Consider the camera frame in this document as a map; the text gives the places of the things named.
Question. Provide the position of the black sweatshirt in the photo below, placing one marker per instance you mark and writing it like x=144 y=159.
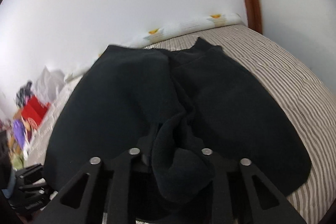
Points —
x=171 y=105

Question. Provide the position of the white patterned pillow roll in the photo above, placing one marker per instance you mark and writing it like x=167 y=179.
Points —
x=177 y=36

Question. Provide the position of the striped quilted mattress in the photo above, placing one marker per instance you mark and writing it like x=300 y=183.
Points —
x=307 y=102

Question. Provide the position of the white Miniso plastic bag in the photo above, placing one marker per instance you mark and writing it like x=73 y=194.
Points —
x=48 y=85

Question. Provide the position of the red paper shopping bag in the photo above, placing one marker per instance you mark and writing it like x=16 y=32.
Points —
x=34 y=112

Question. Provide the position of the dark plaid cloth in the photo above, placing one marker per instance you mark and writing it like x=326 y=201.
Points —
x=24 y=94

